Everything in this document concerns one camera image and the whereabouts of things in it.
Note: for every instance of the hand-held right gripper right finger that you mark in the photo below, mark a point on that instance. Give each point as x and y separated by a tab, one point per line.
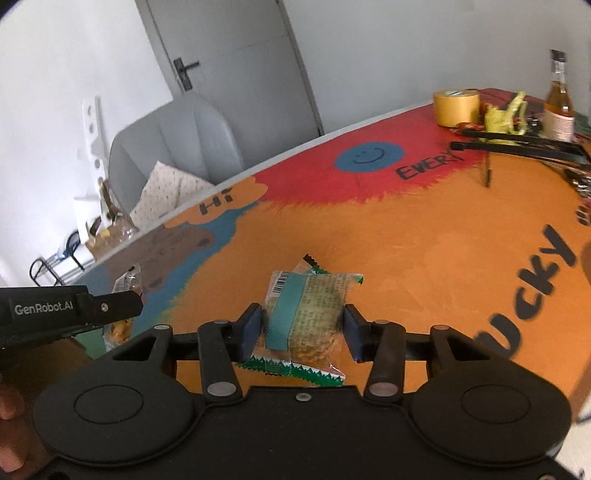
353	337

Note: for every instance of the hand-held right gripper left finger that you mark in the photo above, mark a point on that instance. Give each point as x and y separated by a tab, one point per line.
249	332

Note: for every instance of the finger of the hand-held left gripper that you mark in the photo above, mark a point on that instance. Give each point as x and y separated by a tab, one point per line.
115	305

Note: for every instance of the clear packet yellow snack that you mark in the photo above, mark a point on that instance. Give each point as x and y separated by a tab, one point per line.
124	279

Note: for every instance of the teal green snack packet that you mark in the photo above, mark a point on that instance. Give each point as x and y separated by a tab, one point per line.
309	314

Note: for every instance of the person's left hand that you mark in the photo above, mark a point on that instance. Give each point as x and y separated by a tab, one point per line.
9	404

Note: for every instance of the black metal rack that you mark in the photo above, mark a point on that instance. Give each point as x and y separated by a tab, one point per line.
33	272

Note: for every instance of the small cardboard box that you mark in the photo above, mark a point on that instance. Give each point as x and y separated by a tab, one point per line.
104	242

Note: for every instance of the dotted beige cushion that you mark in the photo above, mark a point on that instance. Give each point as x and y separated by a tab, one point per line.
166	189

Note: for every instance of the grey chair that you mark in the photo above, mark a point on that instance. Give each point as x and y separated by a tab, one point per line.
184	134

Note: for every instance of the white foam board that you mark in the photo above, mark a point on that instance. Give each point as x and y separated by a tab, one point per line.
92	120

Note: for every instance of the dark pen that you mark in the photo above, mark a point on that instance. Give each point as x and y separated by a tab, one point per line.
487	173

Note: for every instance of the yellow tape roll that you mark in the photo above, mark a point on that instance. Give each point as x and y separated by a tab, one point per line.
455	110

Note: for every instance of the black long bar tool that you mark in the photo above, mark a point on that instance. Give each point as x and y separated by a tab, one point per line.
531	150

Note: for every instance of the yellow green wrapper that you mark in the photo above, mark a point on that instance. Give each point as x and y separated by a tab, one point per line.
501	117

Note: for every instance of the grey door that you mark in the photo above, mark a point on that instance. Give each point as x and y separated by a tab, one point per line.
240	55

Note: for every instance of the small glass bottle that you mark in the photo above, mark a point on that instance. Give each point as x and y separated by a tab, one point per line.
558	115

